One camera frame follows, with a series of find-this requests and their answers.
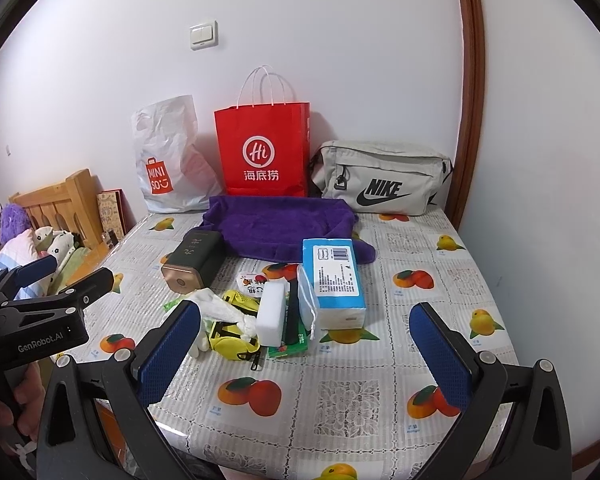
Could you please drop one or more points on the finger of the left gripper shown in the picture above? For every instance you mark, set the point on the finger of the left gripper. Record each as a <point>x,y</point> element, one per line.
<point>16,283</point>
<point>79,295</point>

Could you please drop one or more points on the grey Nike waist bag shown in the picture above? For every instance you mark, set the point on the grey Nike waist bag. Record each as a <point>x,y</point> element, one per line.
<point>380,177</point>

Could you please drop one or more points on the clear plastic pouch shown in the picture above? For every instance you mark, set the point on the clear plastic pouch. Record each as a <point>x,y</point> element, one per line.
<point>308,303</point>

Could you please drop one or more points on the white Miniso plastic bag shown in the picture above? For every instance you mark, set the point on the white Miniso plastic bag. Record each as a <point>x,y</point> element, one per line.
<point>173,175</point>

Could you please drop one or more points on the white wall switch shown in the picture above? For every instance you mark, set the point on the white wall switch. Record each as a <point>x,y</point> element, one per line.
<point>203,35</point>

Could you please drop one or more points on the red paper Haidilao bag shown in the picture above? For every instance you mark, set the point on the red paper Haidilao bag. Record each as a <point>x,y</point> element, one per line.
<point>265,148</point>

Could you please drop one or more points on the plush toys pile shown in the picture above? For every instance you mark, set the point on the plush toys pile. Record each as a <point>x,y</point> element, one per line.
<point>21,244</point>

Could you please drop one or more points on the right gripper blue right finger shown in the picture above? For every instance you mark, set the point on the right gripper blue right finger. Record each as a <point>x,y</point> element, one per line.
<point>447,354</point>

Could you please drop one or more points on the dark green rectangular tin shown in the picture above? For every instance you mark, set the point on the dark green rectangular tin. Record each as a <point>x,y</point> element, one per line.
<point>195,262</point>

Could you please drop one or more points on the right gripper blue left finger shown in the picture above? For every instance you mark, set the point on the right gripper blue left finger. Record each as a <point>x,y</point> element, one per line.
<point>159,354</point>

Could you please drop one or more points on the green sachet packet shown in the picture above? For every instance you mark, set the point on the green sachet packet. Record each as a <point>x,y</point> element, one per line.
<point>295,339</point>

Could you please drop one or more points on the purple towel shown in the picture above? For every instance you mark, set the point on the purple towel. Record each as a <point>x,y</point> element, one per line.
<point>273,229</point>

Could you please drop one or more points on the yellow black pouch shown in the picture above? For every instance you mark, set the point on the yellow black pouch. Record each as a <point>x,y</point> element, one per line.
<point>229,340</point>

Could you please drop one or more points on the wooden bed headboard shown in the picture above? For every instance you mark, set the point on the wooden bed headboard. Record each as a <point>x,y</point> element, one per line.
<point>70,204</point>

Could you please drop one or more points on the brown wooden door frame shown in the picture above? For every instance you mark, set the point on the brown wooden door frame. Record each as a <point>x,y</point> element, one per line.
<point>471,108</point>

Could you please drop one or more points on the white sponge block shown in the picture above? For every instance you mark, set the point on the white sponge block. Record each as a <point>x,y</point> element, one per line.
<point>272,313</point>

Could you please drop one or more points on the blue tissue pack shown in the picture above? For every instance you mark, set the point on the blue tissue pack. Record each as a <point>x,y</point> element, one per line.
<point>333,272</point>

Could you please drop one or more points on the white fruit snack packet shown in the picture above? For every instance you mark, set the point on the white fruit snack packet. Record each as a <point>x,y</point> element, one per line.
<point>251,284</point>

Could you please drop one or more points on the white socks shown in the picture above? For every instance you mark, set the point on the white socks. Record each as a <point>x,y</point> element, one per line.
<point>212,309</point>

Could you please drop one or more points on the fruit print tablecloth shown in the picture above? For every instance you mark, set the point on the fruit print tablecloth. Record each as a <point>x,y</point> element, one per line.
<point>363,398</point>

